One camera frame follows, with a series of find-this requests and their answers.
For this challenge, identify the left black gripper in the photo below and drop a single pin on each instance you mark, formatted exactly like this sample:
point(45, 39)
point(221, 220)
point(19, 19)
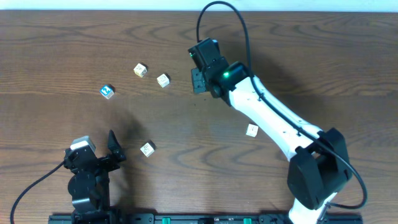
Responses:
point(101, 161)

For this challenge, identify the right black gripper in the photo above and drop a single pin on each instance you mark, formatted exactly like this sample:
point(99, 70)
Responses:
point(198, 81)

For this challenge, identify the blue number 2 block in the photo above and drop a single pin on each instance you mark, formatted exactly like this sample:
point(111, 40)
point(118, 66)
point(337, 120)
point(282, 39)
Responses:
point(107, 91)

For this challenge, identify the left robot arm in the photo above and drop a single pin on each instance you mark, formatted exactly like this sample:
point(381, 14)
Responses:
point(89, 186)

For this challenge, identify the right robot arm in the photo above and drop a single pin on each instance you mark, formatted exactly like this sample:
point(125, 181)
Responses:
point(318, 160)

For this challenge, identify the dark red sided block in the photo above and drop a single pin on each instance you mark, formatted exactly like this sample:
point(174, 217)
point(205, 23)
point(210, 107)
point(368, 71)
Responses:
point(148, 148)

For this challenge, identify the yellow C block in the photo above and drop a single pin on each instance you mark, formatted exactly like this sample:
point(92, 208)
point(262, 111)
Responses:
point(163, 80)

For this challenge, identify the yellow W block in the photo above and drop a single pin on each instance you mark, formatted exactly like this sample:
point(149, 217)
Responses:
point(140, 70)

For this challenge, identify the plain white wooden block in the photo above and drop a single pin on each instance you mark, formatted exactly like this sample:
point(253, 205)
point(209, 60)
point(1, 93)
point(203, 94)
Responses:
point(252, 130)

